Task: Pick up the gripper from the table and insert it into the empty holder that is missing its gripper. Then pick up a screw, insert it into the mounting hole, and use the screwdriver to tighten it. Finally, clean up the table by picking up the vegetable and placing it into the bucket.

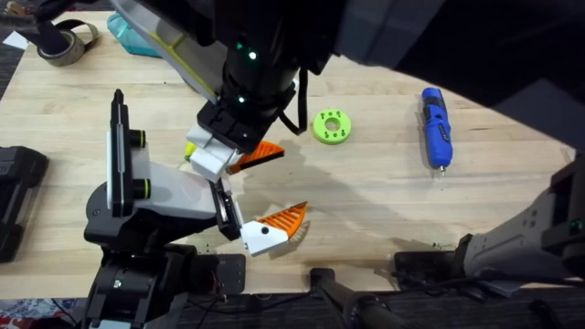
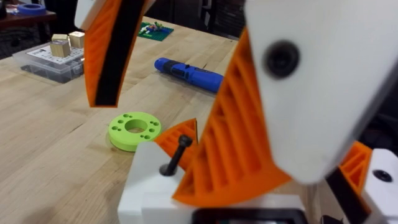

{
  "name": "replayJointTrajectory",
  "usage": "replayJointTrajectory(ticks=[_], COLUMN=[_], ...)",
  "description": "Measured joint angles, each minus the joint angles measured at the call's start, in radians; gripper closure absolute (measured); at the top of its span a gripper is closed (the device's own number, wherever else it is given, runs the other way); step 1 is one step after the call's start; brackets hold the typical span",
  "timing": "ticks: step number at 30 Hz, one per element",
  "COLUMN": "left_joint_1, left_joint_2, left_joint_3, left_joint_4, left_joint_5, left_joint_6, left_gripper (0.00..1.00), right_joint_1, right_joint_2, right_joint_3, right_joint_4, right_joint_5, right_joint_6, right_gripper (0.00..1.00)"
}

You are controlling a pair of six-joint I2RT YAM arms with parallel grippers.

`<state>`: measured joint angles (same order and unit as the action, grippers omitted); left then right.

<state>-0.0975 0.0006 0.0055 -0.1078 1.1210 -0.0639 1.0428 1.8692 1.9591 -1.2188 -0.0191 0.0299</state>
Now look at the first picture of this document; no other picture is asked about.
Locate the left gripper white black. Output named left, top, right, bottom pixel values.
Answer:
left=83, top=146, right=309, bottom=258

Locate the orange ribbed wedge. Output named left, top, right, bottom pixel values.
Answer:
left=227, top=140, right=286, bottom=176

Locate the blue electric screwdriver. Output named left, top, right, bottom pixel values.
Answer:
left=419, top=86, right=454, bottom=178

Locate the left wrist black flat plate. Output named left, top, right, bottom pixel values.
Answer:
left=105, top=88, right=134, bottom=218

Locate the green disc with holes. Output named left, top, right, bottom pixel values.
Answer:
left=312, top=108, right=354, bottom=146

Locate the teal soft bag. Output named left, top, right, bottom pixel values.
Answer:
left=106, top=10, right=162, bottom=58

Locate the grey tape roll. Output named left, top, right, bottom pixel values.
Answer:
left=36, top=18, right=101, bottom=69

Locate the black case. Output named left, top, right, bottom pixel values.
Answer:
left=0, top=145, right=49, bottom=264

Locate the white paper sheet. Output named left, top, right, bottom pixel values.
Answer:
left=1, top=30, right=30, bottom=51

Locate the colourful patterned cloth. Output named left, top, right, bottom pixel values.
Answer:
left=0, top=297, right=88, bottom=329

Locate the black knob with green ring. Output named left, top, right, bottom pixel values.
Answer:
left=128, top=129, right=148, bottom=149
left=132, top=178, right=153, bottom=200

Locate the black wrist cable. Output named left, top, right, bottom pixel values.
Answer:
left=277, top=68, right=310, bottom=136

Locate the black mount pole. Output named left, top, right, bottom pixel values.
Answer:
left=309, top=267, right=412, bottom=329

